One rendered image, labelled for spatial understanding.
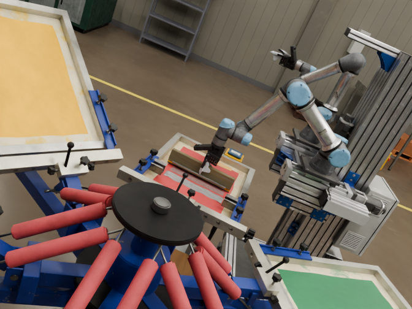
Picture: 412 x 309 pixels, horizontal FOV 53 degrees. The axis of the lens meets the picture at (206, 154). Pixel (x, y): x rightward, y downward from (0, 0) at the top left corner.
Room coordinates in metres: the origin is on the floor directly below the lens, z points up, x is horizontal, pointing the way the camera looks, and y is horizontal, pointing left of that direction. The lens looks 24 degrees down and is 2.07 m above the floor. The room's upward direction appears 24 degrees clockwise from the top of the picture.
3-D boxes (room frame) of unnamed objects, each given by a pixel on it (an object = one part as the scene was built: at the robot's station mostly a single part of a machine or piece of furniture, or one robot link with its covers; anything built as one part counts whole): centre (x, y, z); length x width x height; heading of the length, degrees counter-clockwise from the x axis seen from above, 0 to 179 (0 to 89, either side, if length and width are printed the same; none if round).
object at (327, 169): (2.36, -0.66, 1.31); 0.15 x 0.15 x 0.10
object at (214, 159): (2.19, -0.04, 1.14); 0.09 x 0.08 x 0.12; 85
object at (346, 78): (2.98, -0.67, 1.63); 0.15 x 0.12 x 0.55; 159
